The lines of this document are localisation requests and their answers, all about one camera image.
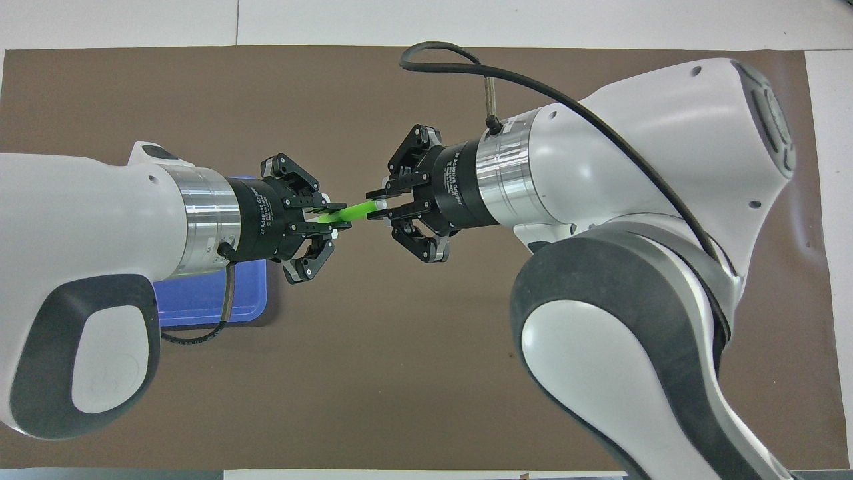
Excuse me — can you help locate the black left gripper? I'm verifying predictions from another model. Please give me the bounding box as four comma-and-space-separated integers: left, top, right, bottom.
229, 153, 352, 285

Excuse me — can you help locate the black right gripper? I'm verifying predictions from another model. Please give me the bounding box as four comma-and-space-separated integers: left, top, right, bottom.
385, 124, 497, 263

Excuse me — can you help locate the green marker pen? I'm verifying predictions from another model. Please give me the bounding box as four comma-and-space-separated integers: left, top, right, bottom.
317, 200, 387, 225

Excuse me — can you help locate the blue plastic tray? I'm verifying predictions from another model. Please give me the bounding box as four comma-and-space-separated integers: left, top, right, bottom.
152, 175, 269, 329

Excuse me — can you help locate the brown table mat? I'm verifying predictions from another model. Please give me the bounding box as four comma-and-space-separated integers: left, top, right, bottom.
0, 45, 853, 471

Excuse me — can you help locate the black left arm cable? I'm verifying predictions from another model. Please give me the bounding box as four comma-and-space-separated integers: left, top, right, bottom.
160, 243, 237, 345

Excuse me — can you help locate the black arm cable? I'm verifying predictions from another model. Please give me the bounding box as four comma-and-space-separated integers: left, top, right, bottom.
399, 41, 740, 281
160, 243, 237, 345

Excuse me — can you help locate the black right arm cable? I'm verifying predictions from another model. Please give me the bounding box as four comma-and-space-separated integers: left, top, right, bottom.
399, 41, 740, 281

